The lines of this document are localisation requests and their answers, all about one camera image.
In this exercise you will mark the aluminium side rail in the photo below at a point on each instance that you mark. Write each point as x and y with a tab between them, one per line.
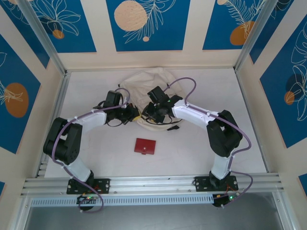
60	95
250	119

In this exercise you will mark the cream canvas backpack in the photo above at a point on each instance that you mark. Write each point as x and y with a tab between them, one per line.
144	81

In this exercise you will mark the right aluminium post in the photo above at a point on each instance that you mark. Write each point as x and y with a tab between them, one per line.
254	31

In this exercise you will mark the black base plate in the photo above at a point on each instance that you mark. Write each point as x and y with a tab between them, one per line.
201	183
105	185

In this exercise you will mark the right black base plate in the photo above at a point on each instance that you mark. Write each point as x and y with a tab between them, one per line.
201	183

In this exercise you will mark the right circuit board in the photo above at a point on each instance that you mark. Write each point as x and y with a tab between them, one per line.
225	198

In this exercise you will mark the left circuit board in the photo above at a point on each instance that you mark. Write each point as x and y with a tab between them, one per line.
87	198

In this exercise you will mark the right aluminium side rail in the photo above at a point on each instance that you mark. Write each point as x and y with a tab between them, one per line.
250	119

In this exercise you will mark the left aluminium post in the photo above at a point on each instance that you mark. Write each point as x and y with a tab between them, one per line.
40	31

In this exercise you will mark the blue panel with orange circle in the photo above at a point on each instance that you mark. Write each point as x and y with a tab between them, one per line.
216	28
14	72
283	107

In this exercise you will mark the circuit board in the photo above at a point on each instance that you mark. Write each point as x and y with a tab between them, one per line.
225	198
87	198

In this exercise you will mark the grey metal shelf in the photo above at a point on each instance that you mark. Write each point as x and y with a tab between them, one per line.
153	219

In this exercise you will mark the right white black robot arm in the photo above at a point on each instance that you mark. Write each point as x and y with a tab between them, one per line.
192	113

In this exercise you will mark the aluminium post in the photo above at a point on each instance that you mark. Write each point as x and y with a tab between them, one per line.
40	31
254	31

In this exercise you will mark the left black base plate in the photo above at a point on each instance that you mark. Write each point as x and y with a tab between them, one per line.
105	185

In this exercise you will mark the left aluminium side rail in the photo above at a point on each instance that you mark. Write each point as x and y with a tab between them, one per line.
60	95

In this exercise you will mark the red leather wallet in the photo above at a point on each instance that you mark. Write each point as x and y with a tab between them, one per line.
144	145

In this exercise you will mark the blue floral wall panel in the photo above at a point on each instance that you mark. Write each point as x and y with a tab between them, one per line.
72	24
25	26
283	19

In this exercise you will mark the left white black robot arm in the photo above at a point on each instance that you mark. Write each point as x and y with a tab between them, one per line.
91	119

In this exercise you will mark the blue panel with cream circle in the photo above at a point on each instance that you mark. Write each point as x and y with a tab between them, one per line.
168	36

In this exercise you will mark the aluminium frame rail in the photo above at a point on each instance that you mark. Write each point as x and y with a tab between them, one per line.
153	183

